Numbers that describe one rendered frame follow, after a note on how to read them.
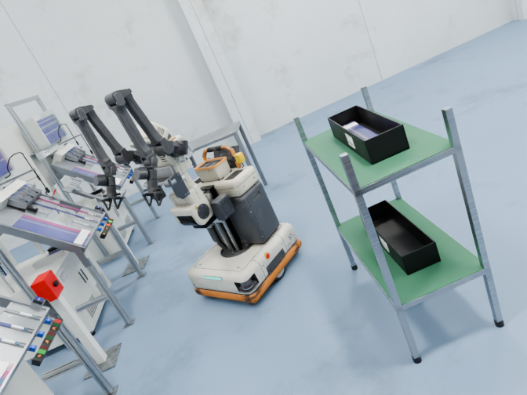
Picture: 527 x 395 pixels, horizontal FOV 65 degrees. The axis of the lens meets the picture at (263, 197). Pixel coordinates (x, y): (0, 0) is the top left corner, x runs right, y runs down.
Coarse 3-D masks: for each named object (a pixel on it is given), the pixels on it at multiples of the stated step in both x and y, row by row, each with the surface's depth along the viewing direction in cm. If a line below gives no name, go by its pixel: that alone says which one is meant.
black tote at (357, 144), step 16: (352, 112) 224; (368, 112) 207; (336, 128) 211; (368, 128) 214; (384, 128) 193; (400, 128) 170; (352, 144) 193; (368, 144) 171; (384, 144) 172; (400, 144) 173; (368, 160) 178
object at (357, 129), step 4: (348, 124) 221; (352, 124) 219; (356, 124) 216; (348, 128) 216; (352, 128) 213; (356, 128) 210; (360, 128) 208; (364, 128) 206; (356, 132) 204; (360, 132) 202; (364, 132) 200; (368, 132) 197; (372, 132) 195; (360, 136) 197; (364, 136) 195; (368, 136) 193; (372, 136) 191
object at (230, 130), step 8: (224, 128) 451; (232, 128) 434; (240, 128) 454; (208, 136) 446; (216, 136) 428; (224, 136) 416; (192, 144) 443; (200, 144) 427; (208, 144) 420; (240, 144) 419; (248, 144) 461; (192, 160) 470; (248, 160) 425; (256, 160) 469; (256, 168) 472; (264, 176) 480; (264, 184) 480
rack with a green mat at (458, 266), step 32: (416, 128) 191; (448, 128) 158; (320, 160) 207; (352, 160) 188; (384, 160) 174; (416, 160) 162; (352, 192) 163; (352, 224) 258; (416, 224) 231; (352, 256) 272; (384, 256) 173; (448, 256) 198; (480, 256) 180; (384, 288) 196; (416, 288) 187; (448, 288) 182; (416, 352) 193
